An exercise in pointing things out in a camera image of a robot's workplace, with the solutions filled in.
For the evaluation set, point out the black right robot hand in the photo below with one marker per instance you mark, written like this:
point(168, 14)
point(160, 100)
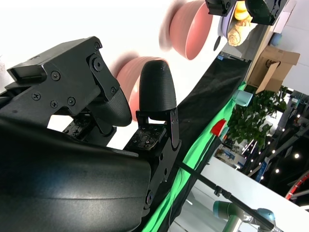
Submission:
point(72, 181)

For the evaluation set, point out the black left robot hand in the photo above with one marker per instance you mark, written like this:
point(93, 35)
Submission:
point(264, 12)

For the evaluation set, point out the pink bowl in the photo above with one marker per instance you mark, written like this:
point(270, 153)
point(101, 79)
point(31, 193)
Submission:
point(190, 31)
point(128, 72)

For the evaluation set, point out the golden toy pastry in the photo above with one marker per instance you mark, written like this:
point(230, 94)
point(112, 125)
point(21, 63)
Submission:
point(241, 15)

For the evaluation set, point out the yellow toy fruit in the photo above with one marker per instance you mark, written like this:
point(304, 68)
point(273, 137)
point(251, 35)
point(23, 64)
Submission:
point(241, 5)

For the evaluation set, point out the lavender plastic plate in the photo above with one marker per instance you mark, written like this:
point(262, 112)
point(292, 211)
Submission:
point(224, 26)

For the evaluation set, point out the black round table grommet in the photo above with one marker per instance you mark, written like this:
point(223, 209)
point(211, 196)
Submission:
point(217, 43)

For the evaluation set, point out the brown cardboard box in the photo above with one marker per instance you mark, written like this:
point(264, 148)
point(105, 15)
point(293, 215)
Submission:
point(272, 70)

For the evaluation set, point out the pale teal cylinder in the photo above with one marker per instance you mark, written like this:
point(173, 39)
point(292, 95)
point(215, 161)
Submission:
point(242, 97)

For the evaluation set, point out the black backdrop cloth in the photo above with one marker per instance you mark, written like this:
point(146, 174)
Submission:
point(212, 84)

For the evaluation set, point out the green leafy plant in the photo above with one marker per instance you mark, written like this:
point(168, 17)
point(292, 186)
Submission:
point(256, 118)

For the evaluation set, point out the green cloth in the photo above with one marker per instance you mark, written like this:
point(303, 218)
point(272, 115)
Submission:
point(193, 154)

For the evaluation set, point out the red plastic piece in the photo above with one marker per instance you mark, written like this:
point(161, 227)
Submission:
point(218, 128)

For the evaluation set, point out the black stand pole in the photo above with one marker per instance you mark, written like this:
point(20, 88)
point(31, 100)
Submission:
point(207, 180)

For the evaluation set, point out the red metal frame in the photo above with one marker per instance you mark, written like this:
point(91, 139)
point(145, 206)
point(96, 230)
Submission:
point(297, 188)

